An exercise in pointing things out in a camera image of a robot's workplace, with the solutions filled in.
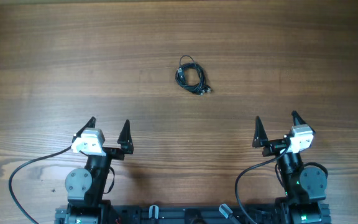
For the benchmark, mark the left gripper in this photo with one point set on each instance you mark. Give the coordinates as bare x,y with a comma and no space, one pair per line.
123,140

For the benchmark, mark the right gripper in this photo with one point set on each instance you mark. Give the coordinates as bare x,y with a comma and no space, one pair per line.
273,146

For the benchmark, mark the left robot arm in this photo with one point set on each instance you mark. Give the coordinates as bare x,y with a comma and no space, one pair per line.
85,186

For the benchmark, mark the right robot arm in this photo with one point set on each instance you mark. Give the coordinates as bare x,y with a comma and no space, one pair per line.
304,183

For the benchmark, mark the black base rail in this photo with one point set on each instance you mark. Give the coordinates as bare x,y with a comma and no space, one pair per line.
260,213

